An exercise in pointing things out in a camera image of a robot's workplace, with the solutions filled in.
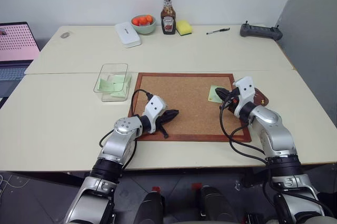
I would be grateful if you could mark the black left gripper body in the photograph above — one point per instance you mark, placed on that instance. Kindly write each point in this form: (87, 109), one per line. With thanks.
(161, 125)

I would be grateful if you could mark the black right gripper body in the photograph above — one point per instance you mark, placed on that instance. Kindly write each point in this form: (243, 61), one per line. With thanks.
(233, 100)

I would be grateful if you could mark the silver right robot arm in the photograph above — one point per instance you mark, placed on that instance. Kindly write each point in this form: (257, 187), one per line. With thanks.
(273, 129)

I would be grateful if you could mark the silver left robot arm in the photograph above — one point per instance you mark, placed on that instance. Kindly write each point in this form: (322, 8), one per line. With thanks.
(118, 145)

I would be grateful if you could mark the green sticky note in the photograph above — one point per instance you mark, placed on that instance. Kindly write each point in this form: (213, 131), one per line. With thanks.
(212, 92)
(118, 94)
(119, 87)
(103, 85)
(118, 78)

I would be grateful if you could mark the brown wooden tray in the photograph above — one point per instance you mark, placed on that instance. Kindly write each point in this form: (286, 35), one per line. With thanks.
(262, 97)

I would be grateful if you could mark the clear plastic box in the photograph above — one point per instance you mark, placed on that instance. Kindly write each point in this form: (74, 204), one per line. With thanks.
(111, 87)

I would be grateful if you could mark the black pen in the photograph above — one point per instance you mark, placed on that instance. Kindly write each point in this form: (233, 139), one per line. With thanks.
(218, 31)

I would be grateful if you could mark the grey remote controller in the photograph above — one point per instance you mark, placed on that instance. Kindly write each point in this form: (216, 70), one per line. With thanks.
(260, 31)

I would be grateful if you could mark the yellow sponge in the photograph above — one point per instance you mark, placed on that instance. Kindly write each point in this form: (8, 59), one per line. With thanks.
(183, 27)

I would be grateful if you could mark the dark rounded shape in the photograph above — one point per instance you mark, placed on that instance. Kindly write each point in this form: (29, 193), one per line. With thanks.
(214, 205)
(153, 208)

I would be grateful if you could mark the pale green bowl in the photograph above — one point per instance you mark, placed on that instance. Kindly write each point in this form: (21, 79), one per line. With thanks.
(144, 28)

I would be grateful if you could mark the white plastic case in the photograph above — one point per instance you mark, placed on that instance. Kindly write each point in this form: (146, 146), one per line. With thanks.
(127, 34)

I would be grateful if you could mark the ketchup bottle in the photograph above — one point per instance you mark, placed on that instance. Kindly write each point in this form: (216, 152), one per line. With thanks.
(168, 15)

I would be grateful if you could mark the small orange fruit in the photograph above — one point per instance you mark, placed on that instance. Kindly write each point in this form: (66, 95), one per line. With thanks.
(143, 19)
(149, 18)
(136, 20)

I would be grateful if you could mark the small clear tape roll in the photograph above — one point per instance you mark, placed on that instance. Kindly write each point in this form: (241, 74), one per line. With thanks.
(65, 34)

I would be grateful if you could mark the laptop with pink screen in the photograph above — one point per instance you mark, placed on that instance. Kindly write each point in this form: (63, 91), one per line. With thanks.
(15, 42)

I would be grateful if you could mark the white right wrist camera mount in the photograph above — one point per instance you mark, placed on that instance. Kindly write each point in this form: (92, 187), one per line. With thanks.
(246, 89)

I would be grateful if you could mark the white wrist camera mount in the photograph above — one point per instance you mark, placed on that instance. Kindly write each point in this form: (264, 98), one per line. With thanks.
(246, 89)
(155, 105)

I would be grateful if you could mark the cork board with wooden frame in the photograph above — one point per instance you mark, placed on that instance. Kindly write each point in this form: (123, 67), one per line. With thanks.
(189, 113)

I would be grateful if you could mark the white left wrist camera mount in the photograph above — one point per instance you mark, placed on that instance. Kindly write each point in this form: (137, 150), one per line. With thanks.
(155, 105)

